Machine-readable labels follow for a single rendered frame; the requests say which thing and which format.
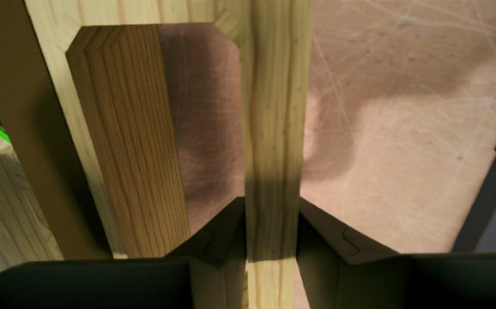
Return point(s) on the wooden maze board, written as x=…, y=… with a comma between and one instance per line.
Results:
x=89, y=164

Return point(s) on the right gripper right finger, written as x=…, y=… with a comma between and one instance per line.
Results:
x=342, y=268

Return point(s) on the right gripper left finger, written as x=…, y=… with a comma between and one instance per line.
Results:
x=210, y=275

